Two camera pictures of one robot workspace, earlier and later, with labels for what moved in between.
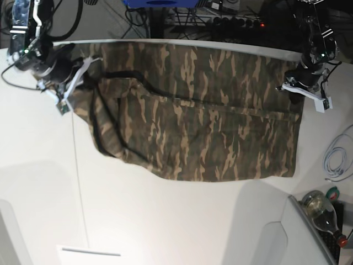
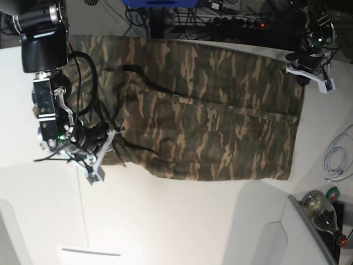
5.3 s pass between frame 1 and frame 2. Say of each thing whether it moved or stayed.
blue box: stayed
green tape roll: stayed
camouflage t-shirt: stayed
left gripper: moved
